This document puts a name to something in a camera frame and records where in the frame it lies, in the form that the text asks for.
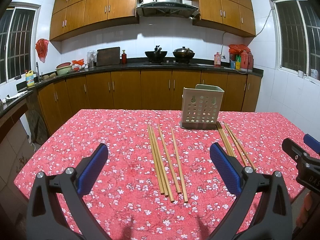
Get person right hand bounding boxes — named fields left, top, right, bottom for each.
left=296, top=191, right=319, bottom=229

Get red floral tablecloth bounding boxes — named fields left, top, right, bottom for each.
left=14, top=109, right=319, bottom=239

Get beige perforated utensil holder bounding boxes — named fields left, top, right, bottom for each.
left=180, top=84, right=225, bottom=129

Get red oil jugs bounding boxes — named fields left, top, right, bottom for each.
left=240, top=50, right=254, bottom=72

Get right window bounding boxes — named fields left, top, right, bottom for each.
left=273, top=0, right=319, bottom=81

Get pink bottle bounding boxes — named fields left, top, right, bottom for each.
left=214, top=52, right=221, bottom=68

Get black lidded wok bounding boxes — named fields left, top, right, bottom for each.
left=172, top=47, right=195, bottom=64

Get lower wooden cabinets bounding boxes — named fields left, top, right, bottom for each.
left=37, top=69, right=263, bottom=134

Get wooden cabinets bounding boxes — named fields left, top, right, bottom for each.
left=49, top=0, right=256, bottom=41
left=37, top=69, right=263, bottom=134

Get yellow detergent bottle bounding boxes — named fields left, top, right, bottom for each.
left=25, top=70, right=35, bottom=87

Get black wok with ladle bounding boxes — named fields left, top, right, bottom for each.
left=145, top=46, right=168, bottom=63

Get green basin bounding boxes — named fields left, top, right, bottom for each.
left=56, top=62, right=72, bottom=75

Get red bag on counter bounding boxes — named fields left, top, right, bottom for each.
left=72, top=59, right=85, bottom=71

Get red bottle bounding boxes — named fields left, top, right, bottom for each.
left=121, top=50, right=127, bottom=64

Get dark wooden cutting board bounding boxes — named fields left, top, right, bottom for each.
left=97, top=47, right=120, bottom=67

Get steel range hood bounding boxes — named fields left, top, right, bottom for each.
left=136, top=0, right=200, bottom=19

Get upper wooden cabinets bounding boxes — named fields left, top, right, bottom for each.
left=49, top=0, right=256, bottom=41

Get red plastic bag on wall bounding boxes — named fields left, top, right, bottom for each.
left=35, top=38, right=49, bottom=63

